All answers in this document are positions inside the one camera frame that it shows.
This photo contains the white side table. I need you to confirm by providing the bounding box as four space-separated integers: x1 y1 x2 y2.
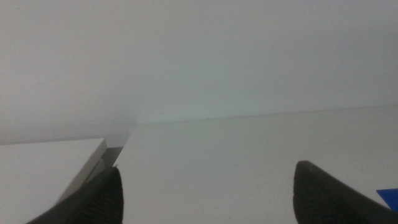
0 138 125 224

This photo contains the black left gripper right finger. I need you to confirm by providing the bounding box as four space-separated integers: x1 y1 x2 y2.
292 160 398 224

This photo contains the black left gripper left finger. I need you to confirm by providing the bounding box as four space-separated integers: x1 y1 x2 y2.
25 166 124 224

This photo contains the blue rectangular mat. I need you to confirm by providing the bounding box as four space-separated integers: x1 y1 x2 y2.
376 187 398 213

